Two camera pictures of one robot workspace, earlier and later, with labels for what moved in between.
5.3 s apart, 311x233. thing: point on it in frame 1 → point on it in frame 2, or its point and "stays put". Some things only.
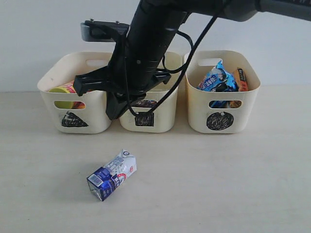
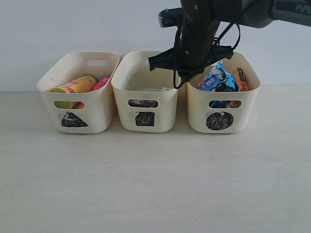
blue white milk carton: x=107 y=178 → x=165 y=89
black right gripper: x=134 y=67 → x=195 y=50
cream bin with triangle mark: x=86 y=114 stays put
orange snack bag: x=241 y=77 stays put
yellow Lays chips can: x=67 y=105 stays put
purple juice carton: x=146 y=103 stays put
